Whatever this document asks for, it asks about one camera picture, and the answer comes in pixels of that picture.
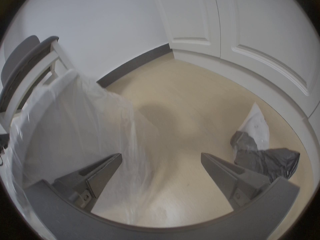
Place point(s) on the white wardrobe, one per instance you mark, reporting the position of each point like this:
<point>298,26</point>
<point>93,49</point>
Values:
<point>262,21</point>

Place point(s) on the clear plastic bag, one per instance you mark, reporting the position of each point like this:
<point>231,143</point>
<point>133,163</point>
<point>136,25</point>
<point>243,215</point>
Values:
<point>112,124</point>

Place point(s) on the white chair grey seat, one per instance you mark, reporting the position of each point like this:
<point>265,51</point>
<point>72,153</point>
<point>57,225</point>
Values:
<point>15,59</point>

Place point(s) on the black plastic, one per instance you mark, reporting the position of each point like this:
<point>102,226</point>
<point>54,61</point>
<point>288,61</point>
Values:
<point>262,159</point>

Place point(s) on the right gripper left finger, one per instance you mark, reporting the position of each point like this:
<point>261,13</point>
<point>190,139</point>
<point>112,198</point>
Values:
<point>95,181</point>

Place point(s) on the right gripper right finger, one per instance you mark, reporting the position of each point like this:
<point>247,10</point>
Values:
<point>232,181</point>

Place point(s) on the white trash bin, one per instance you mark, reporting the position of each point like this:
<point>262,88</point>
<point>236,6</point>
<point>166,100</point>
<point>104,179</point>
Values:
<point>62,121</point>

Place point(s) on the white plastic wrapper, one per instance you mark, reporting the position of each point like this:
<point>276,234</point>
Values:
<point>255,126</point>

